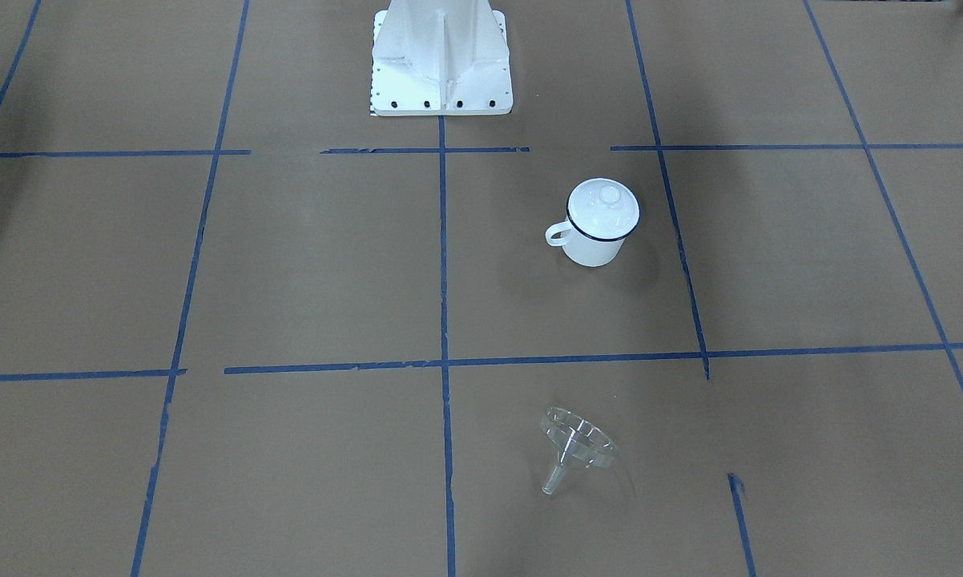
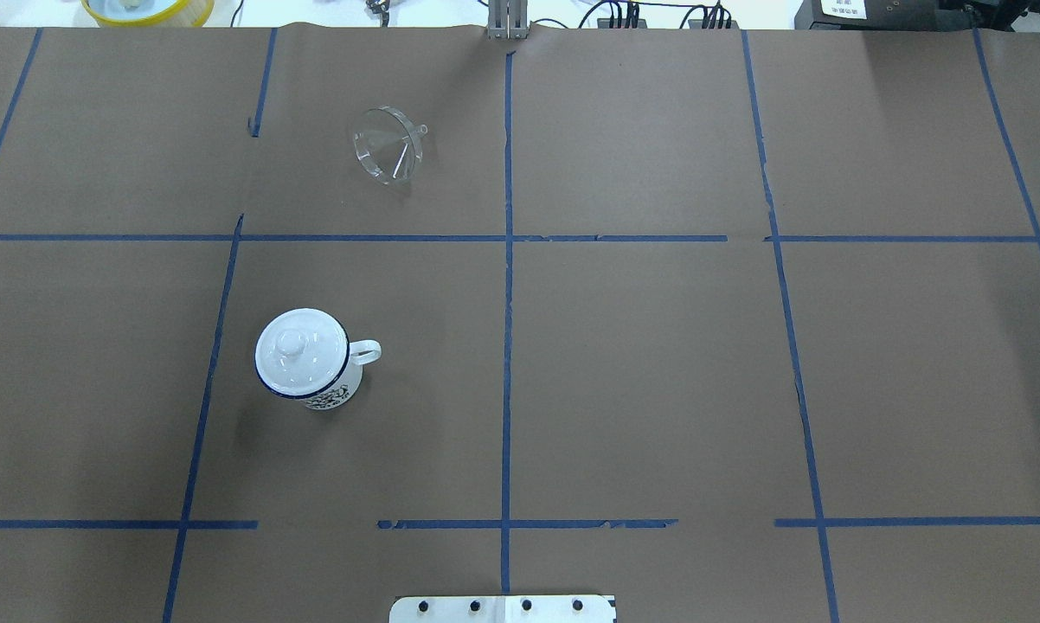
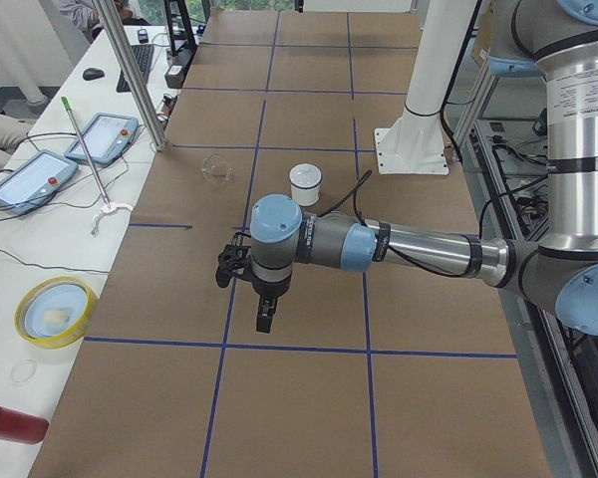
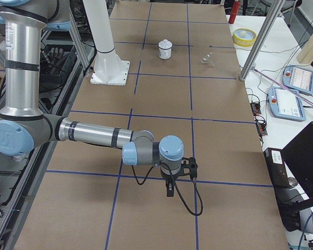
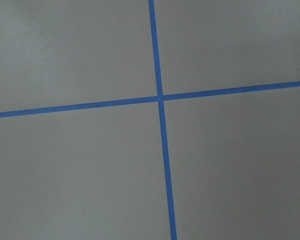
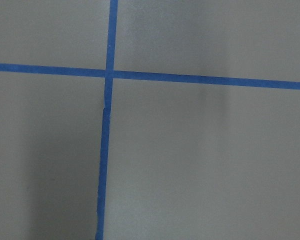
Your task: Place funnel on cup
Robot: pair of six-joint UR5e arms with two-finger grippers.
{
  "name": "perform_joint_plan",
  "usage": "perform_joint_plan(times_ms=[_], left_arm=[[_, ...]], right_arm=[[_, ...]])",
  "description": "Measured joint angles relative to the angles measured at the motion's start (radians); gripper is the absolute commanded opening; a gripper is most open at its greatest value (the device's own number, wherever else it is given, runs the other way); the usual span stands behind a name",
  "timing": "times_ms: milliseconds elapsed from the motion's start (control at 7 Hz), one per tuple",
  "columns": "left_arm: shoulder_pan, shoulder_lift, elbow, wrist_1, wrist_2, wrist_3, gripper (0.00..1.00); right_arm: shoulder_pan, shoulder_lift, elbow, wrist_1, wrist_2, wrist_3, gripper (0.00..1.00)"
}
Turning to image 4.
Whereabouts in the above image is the clear glass funnel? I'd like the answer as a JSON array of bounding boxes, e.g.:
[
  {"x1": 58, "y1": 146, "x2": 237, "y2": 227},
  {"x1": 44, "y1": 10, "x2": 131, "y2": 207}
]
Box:
[{"x1": 200, "y1": 53, "x2": 214, "y2": 67}]

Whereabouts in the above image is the far black orange connector box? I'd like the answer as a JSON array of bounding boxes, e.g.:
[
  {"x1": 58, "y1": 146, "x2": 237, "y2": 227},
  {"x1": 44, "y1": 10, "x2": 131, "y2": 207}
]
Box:
[{"x1": 250, "y1": 94, "x2": 261, "y2": 115}]

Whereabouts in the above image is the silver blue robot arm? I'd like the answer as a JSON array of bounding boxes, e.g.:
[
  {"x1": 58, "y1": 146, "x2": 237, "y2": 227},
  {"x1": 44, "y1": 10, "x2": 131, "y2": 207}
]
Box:
[{"x1": 0, "y1": 1, "x2": 184, "y2": 197}]

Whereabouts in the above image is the near black orange connector box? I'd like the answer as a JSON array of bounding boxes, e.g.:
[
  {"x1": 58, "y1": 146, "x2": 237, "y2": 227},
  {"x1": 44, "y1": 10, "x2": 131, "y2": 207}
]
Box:
[{"x1": 254, "y1": 115, "x2": 268, "y2": 136}]

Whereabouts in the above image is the metal rod with green tip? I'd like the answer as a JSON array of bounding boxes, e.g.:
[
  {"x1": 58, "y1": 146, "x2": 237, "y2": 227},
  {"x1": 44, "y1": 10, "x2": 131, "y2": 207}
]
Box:
[{"x1": 251, "y1": 67, "x2": 313, "y2": 107}]

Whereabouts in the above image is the brown paper table cover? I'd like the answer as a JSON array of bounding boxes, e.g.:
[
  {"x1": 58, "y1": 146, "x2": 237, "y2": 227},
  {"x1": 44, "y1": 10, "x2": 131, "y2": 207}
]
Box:
[{"x1": 15, "y1": 2, "x2": 288, "y2": 249}]

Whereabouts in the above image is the black orange connector box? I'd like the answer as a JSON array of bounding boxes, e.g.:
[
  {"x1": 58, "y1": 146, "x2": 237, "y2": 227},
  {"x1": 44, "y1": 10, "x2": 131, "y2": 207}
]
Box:
[
  {"x1": 254, "y1": 115, "x2": 268, "y2": 136},
  {"x1": 250, "y1": 94, "x2": 261, "y2": 115}
]

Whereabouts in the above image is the black camera cable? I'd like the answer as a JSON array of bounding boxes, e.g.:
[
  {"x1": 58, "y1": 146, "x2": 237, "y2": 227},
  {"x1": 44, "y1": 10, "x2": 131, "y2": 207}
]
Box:
[{"x1": 130, "y1": 163, "x2": 204, "y2": 217}]

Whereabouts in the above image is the yellow white tape roll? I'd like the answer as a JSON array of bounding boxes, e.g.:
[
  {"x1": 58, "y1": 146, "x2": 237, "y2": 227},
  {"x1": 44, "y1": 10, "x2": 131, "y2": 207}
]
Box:
[{"x1": 232, "y1": 28, "x2": 257, "y2": 47}]

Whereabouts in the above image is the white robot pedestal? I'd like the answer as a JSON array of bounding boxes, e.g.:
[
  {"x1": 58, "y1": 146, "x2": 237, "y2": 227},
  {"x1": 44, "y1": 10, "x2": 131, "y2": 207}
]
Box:
[{"x1": 83, "y1": 0, "x2": 130, "y2": 86}]

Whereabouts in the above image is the far blue teach pendant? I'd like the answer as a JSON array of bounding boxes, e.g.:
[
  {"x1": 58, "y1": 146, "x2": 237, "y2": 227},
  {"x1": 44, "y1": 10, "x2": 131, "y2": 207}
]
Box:
[{"x1": 282, "y1": 65, "x2": 313, "y2": 95}]

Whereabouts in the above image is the aluminium frame post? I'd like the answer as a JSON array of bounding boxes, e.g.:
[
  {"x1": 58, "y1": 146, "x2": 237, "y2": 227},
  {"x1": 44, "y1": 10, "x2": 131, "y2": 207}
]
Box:
[{"x1": 239, "y1": 0, "x2": 285, "y2": 81}]

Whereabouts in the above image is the white blue-rimmed enamel mug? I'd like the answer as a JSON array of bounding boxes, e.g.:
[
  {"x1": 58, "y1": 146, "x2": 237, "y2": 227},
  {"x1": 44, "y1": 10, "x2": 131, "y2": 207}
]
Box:
[{"x1": 159, "y1": 47, "x2": 172, "y2": 60}]

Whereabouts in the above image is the near blue teach pendant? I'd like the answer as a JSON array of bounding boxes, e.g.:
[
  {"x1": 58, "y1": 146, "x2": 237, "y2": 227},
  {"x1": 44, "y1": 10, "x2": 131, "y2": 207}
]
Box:
[{"x1": 268, "y1": 86, "x2": 306, "y2": 121}]

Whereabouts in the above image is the white ceramic mug lid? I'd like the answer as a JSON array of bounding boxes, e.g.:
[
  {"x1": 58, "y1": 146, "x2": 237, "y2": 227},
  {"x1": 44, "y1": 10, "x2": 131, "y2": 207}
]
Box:
[{"x1": 158, "y1": 39, "x2": 173, "y2": 50}]

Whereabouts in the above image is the red bottle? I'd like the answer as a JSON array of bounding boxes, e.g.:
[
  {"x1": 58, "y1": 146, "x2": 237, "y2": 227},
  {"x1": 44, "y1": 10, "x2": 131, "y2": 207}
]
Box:
[{"x1": 228, "y1": 0, "x2": 241, "y2": 24}]

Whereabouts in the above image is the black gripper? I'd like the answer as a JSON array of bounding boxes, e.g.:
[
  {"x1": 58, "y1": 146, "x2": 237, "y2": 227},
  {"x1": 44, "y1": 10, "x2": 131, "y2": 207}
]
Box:
[{"x1": 165, "y1": 177, "x2": 174, "y2": 197}]

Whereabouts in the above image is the blue teach pendant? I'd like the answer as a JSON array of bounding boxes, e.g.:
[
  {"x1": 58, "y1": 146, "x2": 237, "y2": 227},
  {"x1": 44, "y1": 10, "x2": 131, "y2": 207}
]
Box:
[
  {"x1": 268, "y1": 86, "x2": 306, "y2": 121},
  {"x1": 282, "y1": 65, "x2": 313, "y2": 95}
]

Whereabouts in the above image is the black computer box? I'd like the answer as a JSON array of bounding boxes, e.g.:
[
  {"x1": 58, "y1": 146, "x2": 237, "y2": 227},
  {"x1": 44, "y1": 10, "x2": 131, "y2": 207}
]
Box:
[{"x1": 263, "y1": 147, "x2": 294, "y2": 189}]

